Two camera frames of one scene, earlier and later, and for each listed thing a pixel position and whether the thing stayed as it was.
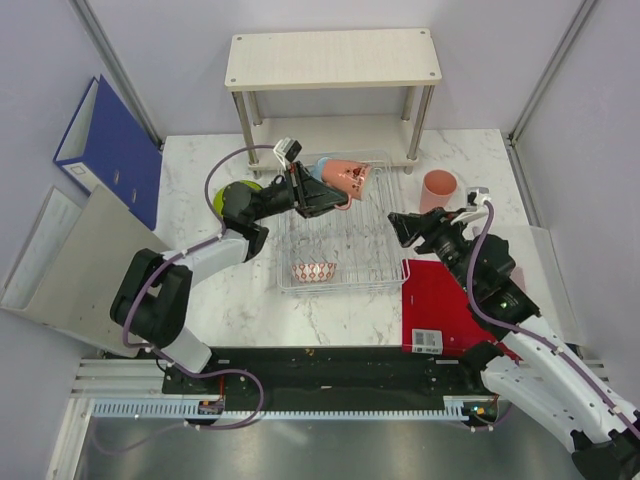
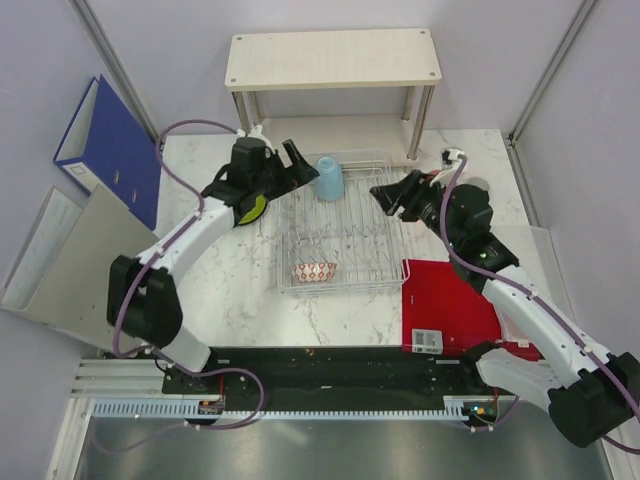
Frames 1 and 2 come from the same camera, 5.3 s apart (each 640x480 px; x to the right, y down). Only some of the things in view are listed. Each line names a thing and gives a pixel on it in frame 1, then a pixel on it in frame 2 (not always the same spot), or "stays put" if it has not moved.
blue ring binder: [109, 145] stays put
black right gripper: [431, 226] → [408, 192]
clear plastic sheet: [539, 275] stays put
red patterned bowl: [314, 272] stays put
